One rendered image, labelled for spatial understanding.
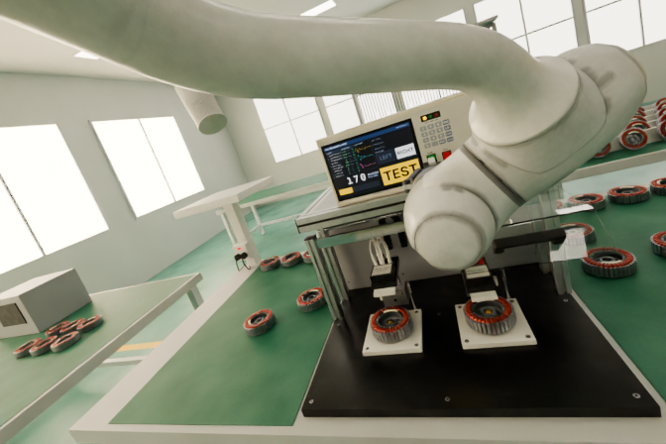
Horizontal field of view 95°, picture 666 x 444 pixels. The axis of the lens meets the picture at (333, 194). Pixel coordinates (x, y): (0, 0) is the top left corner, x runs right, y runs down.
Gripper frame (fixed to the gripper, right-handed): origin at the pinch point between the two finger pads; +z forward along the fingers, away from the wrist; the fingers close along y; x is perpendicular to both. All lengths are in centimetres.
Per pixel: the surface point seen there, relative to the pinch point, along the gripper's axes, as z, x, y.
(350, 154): 9.4, 7.1, -20.3
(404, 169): 9.4, -1.1, -7.2
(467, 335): -8.1, -40.0, -1.9
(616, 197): 56, -40, 59
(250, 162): 636, 0, -441
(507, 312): -6.2, -36.3, 7.9
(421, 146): 9.5, 3.9, -1.5
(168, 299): 44, -46, -153
